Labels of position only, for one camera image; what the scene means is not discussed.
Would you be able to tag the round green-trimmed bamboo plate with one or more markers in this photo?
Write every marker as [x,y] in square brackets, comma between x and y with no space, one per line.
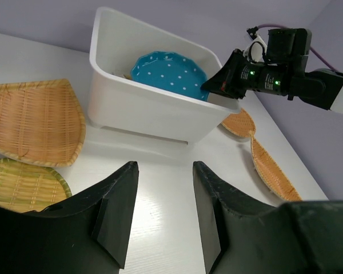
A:
[25,187]

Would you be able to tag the white plastic bin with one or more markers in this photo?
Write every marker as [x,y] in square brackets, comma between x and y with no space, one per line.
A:
[117,41]

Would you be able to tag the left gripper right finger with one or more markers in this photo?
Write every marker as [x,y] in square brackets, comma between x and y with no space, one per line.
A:
[239,234]

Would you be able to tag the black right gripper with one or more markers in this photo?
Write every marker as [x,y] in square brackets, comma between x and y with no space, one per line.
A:
[237,75]

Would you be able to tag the round orange woven plate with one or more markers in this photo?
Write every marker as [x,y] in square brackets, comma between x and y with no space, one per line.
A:
[240,125]

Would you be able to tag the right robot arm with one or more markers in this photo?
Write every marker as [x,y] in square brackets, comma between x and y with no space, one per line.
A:
[278,67]

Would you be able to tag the orange teardrop woven tray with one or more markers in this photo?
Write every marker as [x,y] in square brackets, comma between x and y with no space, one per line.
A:
[41,123]

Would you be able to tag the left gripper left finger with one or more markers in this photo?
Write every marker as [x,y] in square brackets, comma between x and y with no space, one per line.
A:
[90,231]

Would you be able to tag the blue polka dot plate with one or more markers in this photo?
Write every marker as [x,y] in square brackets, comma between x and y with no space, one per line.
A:
[172,72]

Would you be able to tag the orange leaf-shaped woven tray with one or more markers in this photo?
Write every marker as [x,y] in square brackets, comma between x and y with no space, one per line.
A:
[271,174]

